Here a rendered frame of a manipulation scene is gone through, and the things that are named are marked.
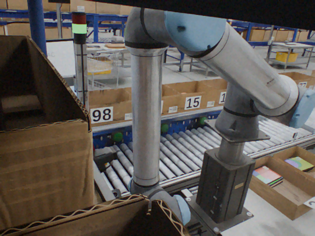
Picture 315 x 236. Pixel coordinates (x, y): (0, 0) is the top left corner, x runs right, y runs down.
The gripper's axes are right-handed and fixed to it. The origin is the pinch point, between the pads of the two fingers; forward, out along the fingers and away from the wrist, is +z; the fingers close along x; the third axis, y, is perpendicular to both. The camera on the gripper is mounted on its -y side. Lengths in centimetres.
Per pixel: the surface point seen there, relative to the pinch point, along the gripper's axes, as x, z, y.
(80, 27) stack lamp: -6, -12, -68
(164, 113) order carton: 76, 75, -44
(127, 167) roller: 32, 53, -9
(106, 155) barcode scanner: 5.6, 9.3, -20.5
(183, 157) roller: 71, 49, -9
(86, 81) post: -3, -2, -51
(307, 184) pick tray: 118, -8, 12
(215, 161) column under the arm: 50, -9, -12
